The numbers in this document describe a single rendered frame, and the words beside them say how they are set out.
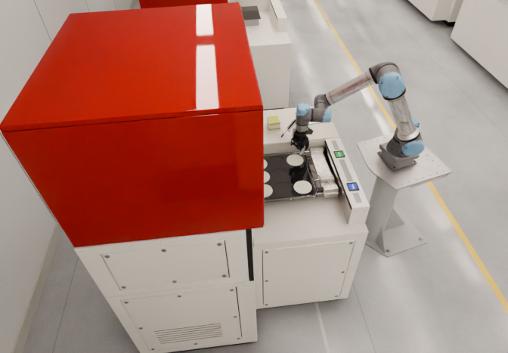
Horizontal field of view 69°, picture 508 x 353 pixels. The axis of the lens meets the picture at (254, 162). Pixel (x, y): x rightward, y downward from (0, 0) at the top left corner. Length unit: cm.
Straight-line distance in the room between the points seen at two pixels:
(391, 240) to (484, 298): 69
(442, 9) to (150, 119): 576
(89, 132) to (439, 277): 254
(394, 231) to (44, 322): 258
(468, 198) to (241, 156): 271
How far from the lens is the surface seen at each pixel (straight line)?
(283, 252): 204
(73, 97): 126
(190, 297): 193
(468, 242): 333
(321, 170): 223
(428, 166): 252
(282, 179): 213
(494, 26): 538
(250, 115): 110
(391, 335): 274
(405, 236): 315
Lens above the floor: 244
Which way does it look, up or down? 44 degrees down
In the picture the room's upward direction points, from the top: 2 degrees counter-clockwise
